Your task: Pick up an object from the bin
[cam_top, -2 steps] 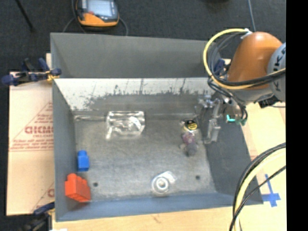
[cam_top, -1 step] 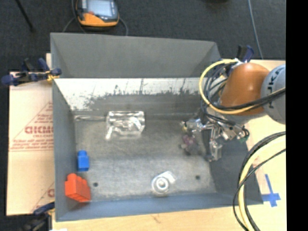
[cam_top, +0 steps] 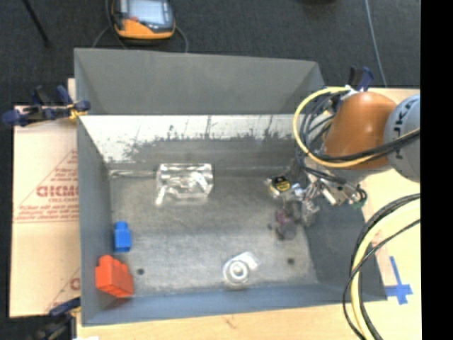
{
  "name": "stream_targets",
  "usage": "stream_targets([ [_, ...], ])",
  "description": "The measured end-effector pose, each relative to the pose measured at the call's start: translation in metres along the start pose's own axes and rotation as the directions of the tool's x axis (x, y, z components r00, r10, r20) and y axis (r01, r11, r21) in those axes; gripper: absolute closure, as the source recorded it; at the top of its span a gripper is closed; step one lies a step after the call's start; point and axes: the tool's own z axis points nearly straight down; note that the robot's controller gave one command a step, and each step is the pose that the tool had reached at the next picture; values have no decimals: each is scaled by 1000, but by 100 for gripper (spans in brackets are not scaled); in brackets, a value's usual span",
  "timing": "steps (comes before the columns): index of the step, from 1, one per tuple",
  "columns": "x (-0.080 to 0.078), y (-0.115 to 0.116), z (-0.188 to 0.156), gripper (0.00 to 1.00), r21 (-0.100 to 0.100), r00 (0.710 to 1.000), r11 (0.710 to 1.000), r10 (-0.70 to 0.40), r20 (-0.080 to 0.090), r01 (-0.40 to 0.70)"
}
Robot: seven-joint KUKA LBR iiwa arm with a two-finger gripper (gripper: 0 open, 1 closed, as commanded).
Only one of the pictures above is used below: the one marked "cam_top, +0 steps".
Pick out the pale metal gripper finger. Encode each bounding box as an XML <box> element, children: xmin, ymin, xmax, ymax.
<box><xmin>285</xmin><ymin>194</ymin><xmax>304</xmax><ymax>224</ymax></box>
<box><xmin>301</xmin><ymin>198</ymin><xmax>321</xmax><ymax>228</ymax></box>

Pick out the small purple grey object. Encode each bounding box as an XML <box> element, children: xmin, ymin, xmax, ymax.
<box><xmin>275</xmin><ymin>207</ymin><xmax>299</xmax><ymax>242</ymax></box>

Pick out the grey metal bin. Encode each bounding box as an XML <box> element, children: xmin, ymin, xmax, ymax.
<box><xmin>73</xmin><ymin>47</ymin><xmax>387</xmax><ymax>327</ymax></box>

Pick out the clear glass container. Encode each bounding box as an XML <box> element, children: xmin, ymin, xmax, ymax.
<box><xmin>154</xmin><ymin>162</ymin><xmax>214</xmax><ymax>208</ymax></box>

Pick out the blue toy block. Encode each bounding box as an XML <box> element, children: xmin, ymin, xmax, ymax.
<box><xmin>113</xmin><ymin>220</ymin><xmax>133</xmax><ymax>254</ymax></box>

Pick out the orange toy block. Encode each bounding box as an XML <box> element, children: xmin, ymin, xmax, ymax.
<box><xmin>94</xmin><ymin>254</ymin><xmax>135</xmax><ymax>299</ymax></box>

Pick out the brown cardboard board red print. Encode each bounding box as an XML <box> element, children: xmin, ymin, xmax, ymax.
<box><xmin>8</xmin><ymin>104</ymin><xmax>83</xmax><ymax>319</ymax></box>

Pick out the black cylinder on white bracket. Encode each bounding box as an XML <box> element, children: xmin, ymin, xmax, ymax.
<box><xmin>265</xmin><ymin>174</ymin><xmax>294</xmax><ymax>198</ymax></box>

